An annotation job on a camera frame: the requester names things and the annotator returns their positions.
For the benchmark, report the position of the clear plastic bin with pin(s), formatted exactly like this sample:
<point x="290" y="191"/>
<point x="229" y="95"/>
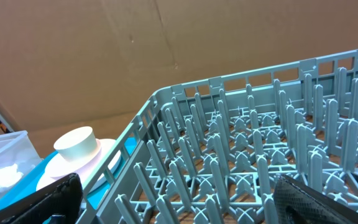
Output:
<point x="16" y="148"/>

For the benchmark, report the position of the grey dishwasher rack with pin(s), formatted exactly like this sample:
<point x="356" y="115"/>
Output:
<point x="213" y="149"/>

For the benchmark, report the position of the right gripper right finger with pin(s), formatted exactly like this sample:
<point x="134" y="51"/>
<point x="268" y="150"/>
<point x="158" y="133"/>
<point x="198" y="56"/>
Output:
<point x="297" y="203"/>

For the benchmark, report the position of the pink plate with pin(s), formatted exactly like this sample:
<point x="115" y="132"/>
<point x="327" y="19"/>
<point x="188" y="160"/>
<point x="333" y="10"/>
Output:
<point x="58" y="167"/>

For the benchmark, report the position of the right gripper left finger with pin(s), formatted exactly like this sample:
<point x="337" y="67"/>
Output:
<point x="58" y="202"/>

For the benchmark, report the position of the white paper cup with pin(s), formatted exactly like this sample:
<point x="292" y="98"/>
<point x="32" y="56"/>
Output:
<point x="79" y="144"/>

